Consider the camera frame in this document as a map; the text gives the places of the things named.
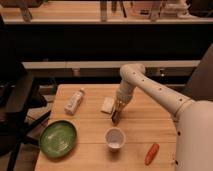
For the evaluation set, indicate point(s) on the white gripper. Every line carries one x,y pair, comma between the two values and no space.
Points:
119,106

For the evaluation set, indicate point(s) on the black eraser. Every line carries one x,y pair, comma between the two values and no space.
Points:
115,117

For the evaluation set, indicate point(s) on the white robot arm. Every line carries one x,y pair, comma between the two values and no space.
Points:
194,144

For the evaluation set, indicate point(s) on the white sponge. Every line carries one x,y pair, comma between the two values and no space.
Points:
108,105

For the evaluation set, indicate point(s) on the white paper cup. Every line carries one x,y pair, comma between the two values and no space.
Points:
115,139

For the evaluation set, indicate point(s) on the orange carrot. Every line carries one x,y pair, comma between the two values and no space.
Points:
151,153

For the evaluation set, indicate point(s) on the green plate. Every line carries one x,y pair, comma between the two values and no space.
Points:
58,139

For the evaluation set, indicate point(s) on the grey chair back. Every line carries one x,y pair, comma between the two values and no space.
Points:
200,84

